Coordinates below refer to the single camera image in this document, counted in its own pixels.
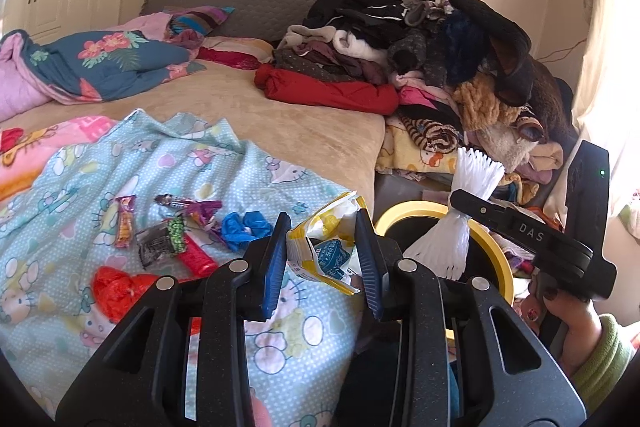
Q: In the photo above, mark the yellow rimmed trash bin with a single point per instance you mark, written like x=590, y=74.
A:
x=502, y=267

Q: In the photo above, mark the yellow and white snack packet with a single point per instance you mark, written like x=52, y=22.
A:
x=325, y=257

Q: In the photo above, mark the striped pillow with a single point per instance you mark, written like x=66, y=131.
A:
x=200, y=19

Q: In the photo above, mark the red garment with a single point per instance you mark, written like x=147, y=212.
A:
x=325, y=92

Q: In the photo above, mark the cream curtain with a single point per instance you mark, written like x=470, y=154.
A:
x=610, y=57

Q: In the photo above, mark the yellow cartoon blanket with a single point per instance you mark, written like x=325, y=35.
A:
x=400, y=152

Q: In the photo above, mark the orange snack wrapper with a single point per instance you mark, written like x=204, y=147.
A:
x=125, y=222

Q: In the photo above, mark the blue wrapper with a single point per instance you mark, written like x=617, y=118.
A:
x=240, y=229

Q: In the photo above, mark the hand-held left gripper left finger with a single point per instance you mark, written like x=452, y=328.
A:
x=275, y=257

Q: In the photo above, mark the person's right forearm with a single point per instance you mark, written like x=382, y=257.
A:
x=605, y=357

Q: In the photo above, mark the red and cream pillow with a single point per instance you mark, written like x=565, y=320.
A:
x=235, y=54

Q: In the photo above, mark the pink cartoon blanket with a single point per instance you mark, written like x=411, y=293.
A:
x=30, y=157

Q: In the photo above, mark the beige bed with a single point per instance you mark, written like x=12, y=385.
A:
x=300, y=122

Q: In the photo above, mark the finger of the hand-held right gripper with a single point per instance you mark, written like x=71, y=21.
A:
x=500, y=217

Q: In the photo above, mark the green snack wrapper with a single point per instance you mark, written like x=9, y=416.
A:
x=176, y=232

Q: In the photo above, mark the dark brown bar wrapper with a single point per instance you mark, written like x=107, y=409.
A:
x=172, y=201

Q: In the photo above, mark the red plastic tube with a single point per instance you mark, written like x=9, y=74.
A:
x=197, y=259

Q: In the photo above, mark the purple snack wrapper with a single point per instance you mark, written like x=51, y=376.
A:
x=205, y=209

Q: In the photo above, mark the black snack wrapper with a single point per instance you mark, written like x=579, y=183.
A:
x=150, y=247

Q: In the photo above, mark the person's right hand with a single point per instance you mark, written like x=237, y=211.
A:
x=575, y=322

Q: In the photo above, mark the red plastic bag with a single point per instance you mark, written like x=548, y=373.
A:
x=115, y=289

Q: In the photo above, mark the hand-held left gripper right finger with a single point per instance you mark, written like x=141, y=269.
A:
x=367, y=267

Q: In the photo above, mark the bundle of white plastic forks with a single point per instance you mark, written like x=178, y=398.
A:
x=440, y=242

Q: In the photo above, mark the pile of clothes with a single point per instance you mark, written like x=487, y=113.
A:
x=450, y=57

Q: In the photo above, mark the blue floral pink quilt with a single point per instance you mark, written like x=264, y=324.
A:
x=125, y=57

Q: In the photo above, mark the light blue cartoon sheet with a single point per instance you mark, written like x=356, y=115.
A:
x=200, y=167

